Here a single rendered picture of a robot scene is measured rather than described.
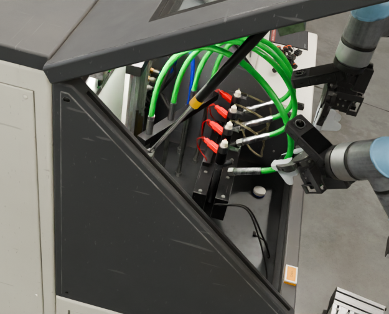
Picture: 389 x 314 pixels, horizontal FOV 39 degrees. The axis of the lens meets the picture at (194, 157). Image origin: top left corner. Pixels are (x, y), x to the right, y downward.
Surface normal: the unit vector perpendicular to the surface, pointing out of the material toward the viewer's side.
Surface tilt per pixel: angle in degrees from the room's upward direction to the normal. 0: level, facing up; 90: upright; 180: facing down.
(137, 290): 90
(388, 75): 0
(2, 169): 90
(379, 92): 0
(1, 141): 90
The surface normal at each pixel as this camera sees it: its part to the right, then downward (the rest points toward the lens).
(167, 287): -0.20, 0.62
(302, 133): 0.11, -0.51
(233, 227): 0.15, -0.74
